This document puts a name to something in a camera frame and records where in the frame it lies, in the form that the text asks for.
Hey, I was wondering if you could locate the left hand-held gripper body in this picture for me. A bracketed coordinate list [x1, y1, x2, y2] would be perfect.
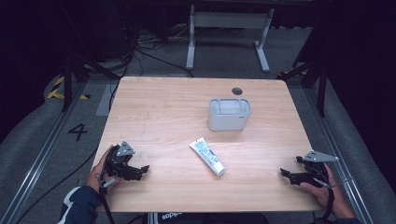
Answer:
[104, 140, 144, 182]

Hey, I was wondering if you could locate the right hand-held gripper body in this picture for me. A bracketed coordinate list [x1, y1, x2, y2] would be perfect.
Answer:
[295, 149, 340, 189]

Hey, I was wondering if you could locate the person's left hand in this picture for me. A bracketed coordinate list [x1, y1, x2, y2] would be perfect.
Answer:
[86, 144, 121, 194]

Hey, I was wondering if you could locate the person's right hand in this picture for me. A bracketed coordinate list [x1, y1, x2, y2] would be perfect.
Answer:
[298, 161, 357, 219]

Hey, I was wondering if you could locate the white blue toothpaste tube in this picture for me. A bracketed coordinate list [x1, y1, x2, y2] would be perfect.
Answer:
[189, 136, 227, 177]

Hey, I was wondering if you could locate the white plastic holder box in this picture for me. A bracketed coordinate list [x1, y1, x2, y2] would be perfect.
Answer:
[206, 97, 253, 132]

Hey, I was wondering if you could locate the black tripod stand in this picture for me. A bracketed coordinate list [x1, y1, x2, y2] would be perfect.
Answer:
[60, 51, 121, 113]
[276, 57, 332, 119]

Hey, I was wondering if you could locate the yellow black floor tape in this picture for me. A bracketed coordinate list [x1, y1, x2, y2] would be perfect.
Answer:
[46, 76, 92, 101]

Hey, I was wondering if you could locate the grey metal floor rail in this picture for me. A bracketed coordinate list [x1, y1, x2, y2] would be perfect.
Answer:
[303, 87, 376, 224]
[0, 81, 89, 224]

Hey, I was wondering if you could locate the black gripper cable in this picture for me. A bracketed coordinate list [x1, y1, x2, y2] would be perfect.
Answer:
[98, 178, 117, 224]
[321, 183, 336, 220]

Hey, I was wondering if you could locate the black floor cable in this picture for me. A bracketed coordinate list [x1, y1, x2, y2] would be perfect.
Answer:
[14, 145, 100, 224]

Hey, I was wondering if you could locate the bundle of black cables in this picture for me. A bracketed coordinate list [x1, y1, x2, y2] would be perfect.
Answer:
[106, 18, 195, 111]

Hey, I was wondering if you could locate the white metal desk frame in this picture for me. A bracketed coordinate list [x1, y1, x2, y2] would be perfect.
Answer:
[185, 4, 276, 74]

